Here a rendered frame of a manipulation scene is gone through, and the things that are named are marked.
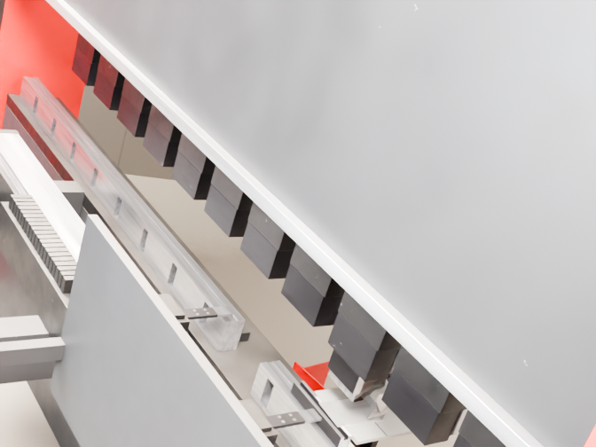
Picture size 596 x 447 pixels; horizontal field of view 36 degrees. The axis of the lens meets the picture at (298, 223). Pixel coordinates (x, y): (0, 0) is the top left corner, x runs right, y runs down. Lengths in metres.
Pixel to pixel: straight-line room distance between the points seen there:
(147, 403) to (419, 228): 0.58
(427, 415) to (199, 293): 0.89
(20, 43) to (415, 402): 2.39
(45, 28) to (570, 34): 2.68
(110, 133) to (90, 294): 3.51
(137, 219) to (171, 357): 1.24
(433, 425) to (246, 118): 0.73
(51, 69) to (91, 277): 2.01
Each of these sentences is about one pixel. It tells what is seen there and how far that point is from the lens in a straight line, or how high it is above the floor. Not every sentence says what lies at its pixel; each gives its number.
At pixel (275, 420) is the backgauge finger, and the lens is 2.01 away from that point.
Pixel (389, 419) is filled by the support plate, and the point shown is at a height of 1.00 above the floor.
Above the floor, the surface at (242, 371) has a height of 0.88.
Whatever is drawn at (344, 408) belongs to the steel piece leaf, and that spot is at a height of 1.00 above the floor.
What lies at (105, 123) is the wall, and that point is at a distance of 5.31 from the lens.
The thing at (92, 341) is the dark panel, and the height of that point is 1.13.
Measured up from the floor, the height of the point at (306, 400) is 0.99.
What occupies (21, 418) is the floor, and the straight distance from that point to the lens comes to 3.45.
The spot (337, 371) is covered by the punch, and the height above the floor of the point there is 1.12.
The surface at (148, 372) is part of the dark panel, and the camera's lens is 1.67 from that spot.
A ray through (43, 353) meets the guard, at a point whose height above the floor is 1.02.
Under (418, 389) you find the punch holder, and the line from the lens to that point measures 1.80.
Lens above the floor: 2.18
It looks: 24 degrees down
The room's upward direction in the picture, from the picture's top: 18 degrees clockwise
